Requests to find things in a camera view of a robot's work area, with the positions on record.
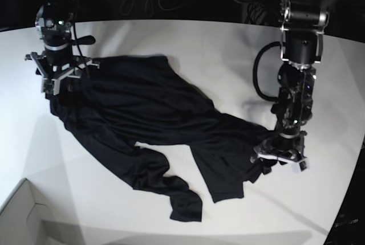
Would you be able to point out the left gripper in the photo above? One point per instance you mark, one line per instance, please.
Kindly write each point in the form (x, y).
(284, 149)

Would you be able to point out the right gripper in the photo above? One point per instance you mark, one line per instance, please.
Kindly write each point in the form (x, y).
(57, 63)

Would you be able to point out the black t-shirt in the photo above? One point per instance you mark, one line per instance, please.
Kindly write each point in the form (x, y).
(118, 111)

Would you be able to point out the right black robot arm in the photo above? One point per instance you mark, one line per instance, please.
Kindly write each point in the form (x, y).
(55, 23)

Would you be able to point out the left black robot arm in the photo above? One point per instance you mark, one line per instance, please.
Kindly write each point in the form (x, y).
(302, 28)

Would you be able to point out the white cardboard box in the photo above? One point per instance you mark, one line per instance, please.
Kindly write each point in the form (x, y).
(23, 219)

